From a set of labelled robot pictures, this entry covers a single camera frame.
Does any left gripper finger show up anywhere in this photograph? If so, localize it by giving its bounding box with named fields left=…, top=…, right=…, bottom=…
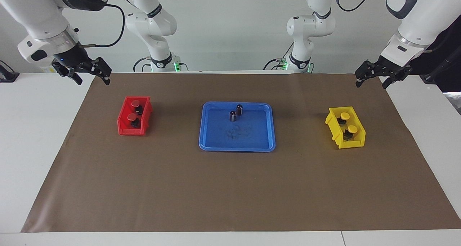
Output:
left=382, top=68, right=412, bottom=89
left=355, top=61, right=379, bottom=88

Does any black left base cable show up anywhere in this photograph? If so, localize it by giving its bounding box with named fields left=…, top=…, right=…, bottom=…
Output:
left=263, top=52, right=295, bottom=71

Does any black base cable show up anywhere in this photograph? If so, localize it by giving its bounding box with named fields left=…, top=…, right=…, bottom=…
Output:
left=263, top=52, right=295, bottom=71
left=133, top=57, right=152, bottom=72

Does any black backdrop panel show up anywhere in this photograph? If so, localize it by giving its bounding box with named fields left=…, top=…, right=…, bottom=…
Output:
left=407, top=19, right=461, bottom=93

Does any brown table mat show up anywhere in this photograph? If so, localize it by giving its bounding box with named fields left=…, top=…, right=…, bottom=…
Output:
left=21, top=72, right=461, bottom=233

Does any red plastic bin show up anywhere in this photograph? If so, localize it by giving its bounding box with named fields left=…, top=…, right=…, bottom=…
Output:
left=117, top=96, right=153, bottom=136

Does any black clamp bracket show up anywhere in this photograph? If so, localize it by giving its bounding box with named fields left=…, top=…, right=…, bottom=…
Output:
left=0, top=61, right=20, bottom=83

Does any blue plastic tray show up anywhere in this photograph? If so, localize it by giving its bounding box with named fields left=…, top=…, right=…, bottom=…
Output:
left=199, top=102, right=276, bottom=152

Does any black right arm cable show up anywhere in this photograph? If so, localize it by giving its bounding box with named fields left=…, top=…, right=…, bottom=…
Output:
left=82, top=3, right=126, bottom=48

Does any black right base cable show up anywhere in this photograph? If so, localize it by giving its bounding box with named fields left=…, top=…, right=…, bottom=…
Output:
left=133, top=57, right=152, bottom=72

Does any yellow plastic bin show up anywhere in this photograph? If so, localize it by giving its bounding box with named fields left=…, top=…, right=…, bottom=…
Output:
left=325, top=106, right=366, bottom=149

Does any black tripod leg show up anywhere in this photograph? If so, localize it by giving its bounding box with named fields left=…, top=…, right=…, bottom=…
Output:
left=420, top=57, right=461, bottom=84

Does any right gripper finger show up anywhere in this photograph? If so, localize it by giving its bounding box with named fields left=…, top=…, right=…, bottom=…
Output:
left=93, top=57, right=112, bottom=85
left=68, top=70, right=84, bottom=85

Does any grey crinkled sheet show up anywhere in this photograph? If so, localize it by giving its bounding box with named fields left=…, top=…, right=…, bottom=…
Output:
left=446, top=92, right=461, bottom=116

